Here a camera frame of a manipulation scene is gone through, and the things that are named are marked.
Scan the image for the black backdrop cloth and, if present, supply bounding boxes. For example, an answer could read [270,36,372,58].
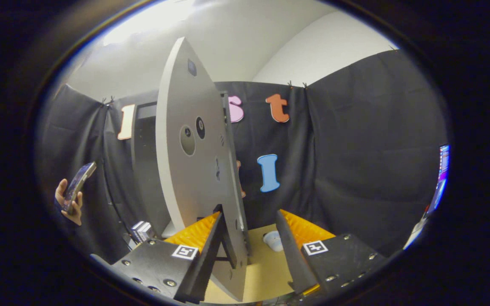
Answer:
[37,49,447,260]

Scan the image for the computer monitor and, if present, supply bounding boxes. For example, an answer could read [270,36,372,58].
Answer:
[426,144,451,217]

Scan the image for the black door handle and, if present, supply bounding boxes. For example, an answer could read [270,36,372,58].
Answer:
[213,204,239,269]

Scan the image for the white desk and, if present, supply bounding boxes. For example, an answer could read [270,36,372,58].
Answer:
[403,217,430,250]

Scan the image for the grey cabinet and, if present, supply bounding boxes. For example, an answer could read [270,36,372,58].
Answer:
[131,91,250,238]

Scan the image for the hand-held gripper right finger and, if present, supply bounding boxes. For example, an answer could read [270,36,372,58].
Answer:
[276,209,387,300]

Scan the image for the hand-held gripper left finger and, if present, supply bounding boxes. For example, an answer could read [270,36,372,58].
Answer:
[90,211,224,304]

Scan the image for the small white round cup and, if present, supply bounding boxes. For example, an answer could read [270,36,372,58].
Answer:
[263,231,285,252]

